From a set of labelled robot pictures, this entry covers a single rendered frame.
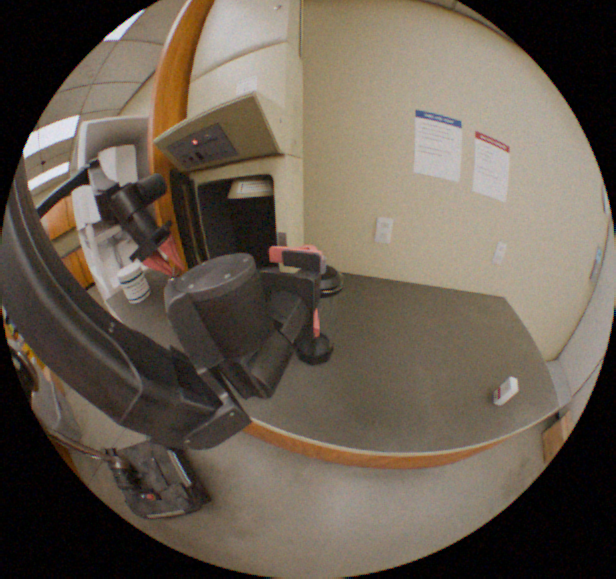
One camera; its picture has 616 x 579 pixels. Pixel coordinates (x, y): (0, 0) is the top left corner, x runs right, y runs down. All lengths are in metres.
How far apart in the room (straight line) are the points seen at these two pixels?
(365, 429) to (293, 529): 1.09
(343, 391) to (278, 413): 0.15
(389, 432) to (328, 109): 1.05
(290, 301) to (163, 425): 0.16
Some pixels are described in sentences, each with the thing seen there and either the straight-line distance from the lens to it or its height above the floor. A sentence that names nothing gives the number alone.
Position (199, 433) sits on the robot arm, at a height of 1.21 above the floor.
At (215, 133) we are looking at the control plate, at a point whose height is 1.46.
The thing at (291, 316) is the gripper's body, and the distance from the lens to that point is 0.19.
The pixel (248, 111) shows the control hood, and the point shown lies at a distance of 0.36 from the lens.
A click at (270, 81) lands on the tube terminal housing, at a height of 1.59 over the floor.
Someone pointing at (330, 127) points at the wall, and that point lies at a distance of 0.85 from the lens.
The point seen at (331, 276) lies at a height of 1.18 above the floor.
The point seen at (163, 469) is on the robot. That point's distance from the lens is 1.37.
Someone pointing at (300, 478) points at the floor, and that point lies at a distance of 1.35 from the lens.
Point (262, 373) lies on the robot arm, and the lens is 0.15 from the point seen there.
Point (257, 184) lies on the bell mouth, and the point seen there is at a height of 1.35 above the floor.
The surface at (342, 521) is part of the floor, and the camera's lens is 1.41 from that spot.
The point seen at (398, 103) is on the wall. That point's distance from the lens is 0.88.
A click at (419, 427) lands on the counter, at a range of 0.48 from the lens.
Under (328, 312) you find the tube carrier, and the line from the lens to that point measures 0.36.
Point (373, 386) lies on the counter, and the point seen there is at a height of 0.94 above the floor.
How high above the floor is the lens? 1.35
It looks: 28 degrees down
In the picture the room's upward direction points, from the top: straight up
